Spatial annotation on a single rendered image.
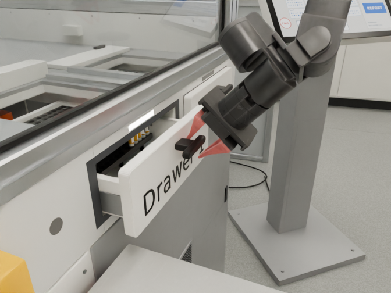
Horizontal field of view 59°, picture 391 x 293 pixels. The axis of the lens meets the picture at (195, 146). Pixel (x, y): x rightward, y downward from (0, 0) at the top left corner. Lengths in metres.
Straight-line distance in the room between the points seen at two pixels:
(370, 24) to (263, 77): 0.99
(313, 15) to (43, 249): 0.45
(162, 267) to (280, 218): 1.20
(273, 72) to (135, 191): 0.24
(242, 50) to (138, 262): 0.35
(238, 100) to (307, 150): 1.08
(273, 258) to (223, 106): 1.19
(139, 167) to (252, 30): 0.25
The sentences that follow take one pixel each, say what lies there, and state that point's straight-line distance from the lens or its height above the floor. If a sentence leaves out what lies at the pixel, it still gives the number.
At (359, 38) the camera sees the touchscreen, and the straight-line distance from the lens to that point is 1.39.
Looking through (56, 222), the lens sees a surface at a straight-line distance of 0.47.
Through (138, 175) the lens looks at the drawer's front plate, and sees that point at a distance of 0.47.
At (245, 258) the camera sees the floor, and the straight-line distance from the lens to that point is 1.66.
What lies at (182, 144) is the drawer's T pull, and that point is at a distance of 0.55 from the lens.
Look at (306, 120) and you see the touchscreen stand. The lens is 1.50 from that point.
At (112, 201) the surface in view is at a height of 0.86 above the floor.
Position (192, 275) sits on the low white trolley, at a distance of 0.54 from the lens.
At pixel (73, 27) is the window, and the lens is 0.47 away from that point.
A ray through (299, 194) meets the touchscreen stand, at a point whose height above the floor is 0.25.
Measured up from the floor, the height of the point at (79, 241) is 0.82.
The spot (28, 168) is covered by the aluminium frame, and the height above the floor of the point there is 0.97.
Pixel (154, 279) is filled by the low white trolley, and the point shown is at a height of 0.76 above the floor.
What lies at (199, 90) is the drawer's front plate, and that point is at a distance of 0.77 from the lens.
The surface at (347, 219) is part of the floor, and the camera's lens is 2.03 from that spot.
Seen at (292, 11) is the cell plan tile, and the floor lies 1.05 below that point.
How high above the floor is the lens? 1.15
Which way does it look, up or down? 26 degrees down
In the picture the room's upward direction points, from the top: straight up
